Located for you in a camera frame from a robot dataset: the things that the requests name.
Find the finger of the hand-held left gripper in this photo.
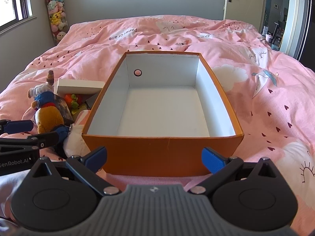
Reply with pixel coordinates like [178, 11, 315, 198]
[0, 119, 35, 134]
[0, 126, 70, 153]

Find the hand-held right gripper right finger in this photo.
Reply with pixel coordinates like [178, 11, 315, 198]
[189, 147, 281, 195]

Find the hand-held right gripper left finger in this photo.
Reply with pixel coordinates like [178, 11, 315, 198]
[30, 146, 121, 196]

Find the orange plush bear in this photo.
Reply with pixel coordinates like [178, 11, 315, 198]
[34, 104, 65, 134]

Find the brown bear plush blue hat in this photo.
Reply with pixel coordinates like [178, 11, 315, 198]
[27, 70, 56, 110]

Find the orange cardboard box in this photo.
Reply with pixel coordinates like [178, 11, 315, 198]
[82, 51, 245, 177]

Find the white pink plush toy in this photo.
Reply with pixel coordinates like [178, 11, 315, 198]
[63, 110, 92, 156]

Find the dark picture box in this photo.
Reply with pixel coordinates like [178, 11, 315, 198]
[52, 94, 74, 126]

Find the flat white box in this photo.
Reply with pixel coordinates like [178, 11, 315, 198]
[54, 79, 105, 96]

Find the pink printed blanket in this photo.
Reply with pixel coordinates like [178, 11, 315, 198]
[0, 15, 315, 227]

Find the clear plush toy column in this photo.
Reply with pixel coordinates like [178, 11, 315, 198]
[43, 0, 69, 45]

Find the window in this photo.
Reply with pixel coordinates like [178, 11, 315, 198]
[0, 0, 37, 35]

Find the grey door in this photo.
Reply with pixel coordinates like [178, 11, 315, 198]
[224, 0, 268, 34]

